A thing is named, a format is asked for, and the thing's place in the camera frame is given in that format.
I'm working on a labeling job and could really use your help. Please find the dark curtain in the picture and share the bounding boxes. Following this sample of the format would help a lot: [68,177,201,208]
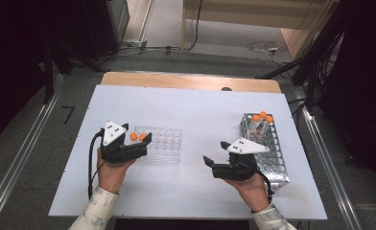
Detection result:
[318,0,376,193]
[0,0,88,150]

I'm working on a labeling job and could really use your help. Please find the aluminium rail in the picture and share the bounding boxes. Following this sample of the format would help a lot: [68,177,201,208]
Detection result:
[295,95,364,230]
[0,74,65,230]

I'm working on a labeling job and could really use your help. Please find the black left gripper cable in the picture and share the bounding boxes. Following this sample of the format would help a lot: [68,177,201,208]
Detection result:
[87,127,106,199]

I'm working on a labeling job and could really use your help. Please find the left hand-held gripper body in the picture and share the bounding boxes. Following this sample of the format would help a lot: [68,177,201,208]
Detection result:
[99,120,147,165]

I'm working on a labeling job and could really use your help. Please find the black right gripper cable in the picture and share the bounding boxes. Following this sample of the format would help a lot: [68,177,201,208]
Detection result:
[254,165,275,204]

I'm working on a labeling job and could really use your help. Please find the white floor cable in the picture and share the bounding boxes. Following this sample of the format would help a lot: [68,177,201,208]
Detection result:
[247,39,294,66]

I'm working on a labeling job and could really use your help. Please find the clear plastic tube rack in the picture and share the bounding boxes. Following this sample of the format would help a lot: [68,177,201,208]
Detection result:
[131,125,183,165]

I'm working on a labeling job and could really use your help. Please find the grey floor cable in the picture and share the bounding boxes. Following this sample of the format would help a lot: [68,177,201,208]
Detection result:
[98,39,190,62]

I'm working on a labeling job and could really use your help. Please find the metal tube rack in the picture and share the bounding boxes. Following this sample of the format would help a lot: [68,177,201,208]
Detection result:
[239,112,291,190]

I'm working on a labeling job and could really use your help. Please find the black cabinet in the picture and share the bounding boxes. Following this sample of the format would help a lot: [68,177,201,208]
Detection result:
[83,0,131,60]

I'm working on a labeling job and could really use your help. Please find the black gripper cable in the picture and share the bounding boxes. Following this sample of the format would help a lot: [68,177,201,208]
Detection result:
[87,127,106,199]
[254,165,275,204]

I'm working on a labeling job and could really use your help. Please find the black metal stand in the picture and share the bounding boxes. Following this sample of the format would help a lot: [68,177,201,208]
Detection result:
[42,42,108,104]

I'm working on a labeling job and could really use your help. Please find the light wooden bench frame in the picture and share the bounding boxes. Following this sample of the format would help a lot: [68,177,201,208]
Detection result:
[180,0,341,60]

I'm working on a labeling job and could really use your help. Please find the black stand with cables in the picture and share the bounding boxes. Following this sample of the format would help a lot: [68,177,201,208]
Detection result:
[256,3,347,111]

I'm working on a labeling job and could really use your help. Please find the person's right hand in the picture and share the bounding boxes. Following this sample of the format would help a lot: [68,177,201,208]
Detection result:
[223,172,272,214]

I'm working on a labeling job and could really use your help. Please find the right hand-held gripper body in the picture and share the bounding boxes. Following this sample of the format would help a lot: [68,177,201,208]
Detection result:
[212,137,270,182]

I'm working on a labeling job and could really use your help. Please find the person's left hand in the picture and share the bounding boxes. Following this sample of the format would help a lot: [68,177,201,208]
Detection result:
[96,148,137,195]

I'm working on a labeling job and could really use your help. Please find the black hanging cable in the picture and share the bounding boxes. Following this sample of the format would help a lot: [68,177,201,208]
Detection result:
[184,0,204,52]

